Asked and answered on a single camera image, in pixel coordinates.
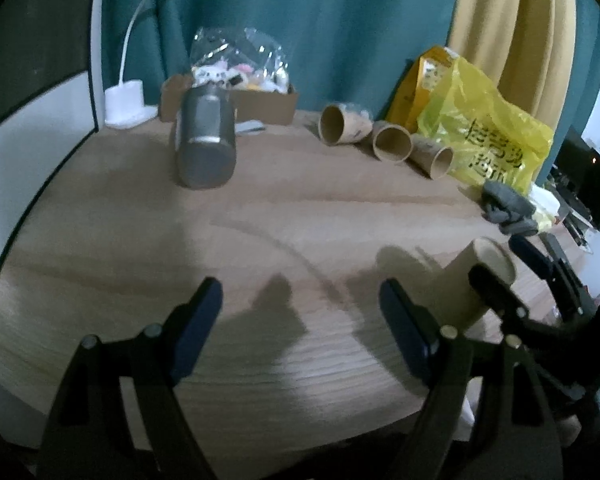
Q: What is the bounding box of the teal curtain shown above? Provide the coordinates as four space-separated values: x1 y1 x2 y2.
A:
101 0 600 188

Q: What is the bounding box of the black monitor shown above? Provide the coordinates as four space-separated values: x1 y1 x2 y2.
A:
552 126 600 232

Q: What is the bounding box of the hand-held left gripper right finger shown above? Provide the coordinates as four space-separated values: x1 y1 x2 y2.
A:
378 278 566 480

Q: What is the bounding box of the yellow plastic bag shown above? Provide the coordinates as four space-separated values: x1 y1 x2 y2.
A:
386 46 555 194

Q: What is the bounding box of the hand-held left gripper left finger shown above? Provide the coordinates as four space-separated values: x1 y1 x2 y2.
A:
37 276 224 480

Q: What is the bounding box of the white crumpled tissue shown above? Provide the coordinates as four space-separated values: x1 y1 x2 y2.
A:
529 185 563 233

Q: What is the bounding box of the grey metal bottle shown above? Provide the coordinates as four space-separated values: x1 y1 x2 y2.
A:
174 82 238 191

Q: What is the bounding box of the brown cardboard box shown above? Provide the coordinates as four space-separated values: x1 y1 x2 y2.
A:
159 74 299 127

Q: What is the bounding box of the clear plastic bag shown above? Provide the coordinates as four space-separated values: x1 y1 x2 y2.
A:
189 26 291 95

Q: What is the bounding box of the grey cloth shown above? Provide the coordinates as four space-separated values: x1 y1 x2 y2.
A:
480 179 539 236

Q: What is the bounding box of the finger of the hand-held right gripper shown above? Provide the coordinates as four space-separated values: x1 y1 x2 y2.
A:
508 234 588 313
467 262 533 326

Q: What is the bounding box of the white desk lamp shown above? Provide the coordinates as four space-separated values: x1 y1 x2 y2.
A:
103 0 204 129

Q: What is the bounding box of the brown paper cup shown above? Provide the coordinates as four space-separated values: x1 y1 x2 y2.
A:
436 237 518 335
411 135 455 180
371 121 414 163
318 102 374 147

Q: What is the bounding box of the yellow curtain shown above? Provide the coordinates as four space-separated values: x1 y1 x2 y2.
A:
446 0 577 116

